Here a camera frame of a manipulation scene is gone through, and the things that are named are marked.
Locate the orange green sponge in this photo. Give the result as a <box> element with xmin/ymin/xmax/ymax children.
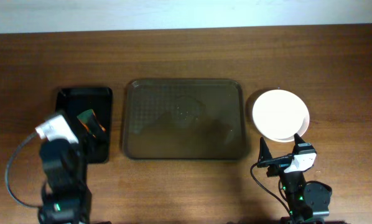
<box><xmin>77</xmin><ymin>109</ymin><xmax>107</xmax><ymax>141</ymax></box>

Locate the white plate top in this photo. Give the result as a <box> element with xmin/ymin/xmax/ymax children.
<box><xmin>251</xmin><ymin>89</ymin><xmax>310</xmax><ymax>142</ymax></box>

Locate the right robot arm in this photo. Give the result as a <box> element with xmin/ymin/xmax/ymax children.
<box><xmin>250</xmin><ymin>134</ymin><xmax>332</xmax><ymax>223</ymax></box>

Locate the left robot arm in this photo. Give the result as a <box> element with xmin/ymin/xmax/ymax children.
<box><xmin>35</xmin><ymin>109</ymin><xmax>108</xmax><ymax>223</ymax></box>

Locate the black plastic tray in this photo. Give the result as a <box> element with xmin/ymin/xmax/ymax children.
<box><xmin>55</xmin><ymin>86</ymin><xmax>113</xmax><ymax>164</ymax></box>

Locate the brown translucent tray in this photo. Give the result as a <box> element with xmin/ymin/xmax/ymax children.
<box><xmin>121</xmin><ymin>78</ymin><xmax>249</xmax><ymax>161</ymax></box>

